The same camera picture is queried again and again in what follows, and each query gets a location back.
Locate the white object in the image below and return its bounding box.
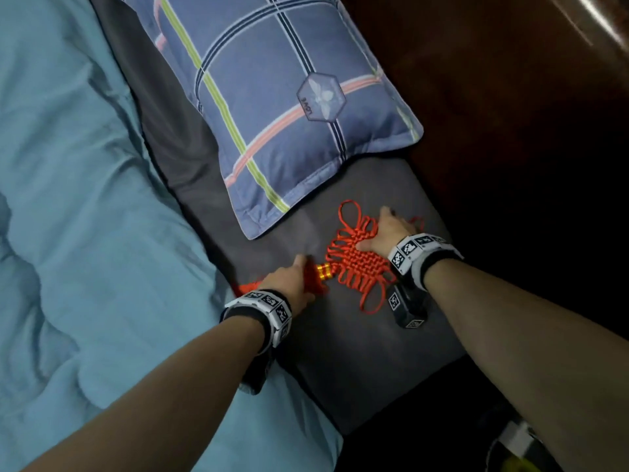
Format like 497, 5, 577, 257
486, 419, 543, 472

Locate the person's right hand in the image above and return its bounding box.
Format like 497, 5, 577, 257
356, 206, 419, 259

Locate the grey bed sheet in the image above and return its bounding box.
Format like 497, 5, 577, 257
87, 0, 468, 436

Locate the person's left forearm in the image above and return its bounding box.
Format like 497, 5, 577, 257
22, 316, 266, 472

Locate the white marker wristband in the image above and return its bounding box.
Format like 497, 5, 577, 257
219, 289, 294, 357
388, 233, 464, 291

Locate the person's right forearm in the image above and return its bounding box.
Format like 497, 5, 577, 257
424, 259, 629, 472

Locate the light blue quilt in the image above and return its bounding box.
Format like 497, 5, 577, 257
0, 0, 344, 472

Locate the person's left hand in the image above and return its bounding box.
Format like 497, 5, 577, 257
258, 254, 316, 317

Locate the red knotted cord ornament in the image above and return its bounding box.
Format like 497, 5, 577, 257
233, 200, 426, 316

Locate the blue plaid pillow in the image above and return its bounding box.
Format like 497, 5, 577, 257
115, 0, 425, 241

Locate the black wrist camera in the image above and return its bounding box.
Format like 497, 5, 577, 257
388, 284, 429, 330
239, 346, 276, 395

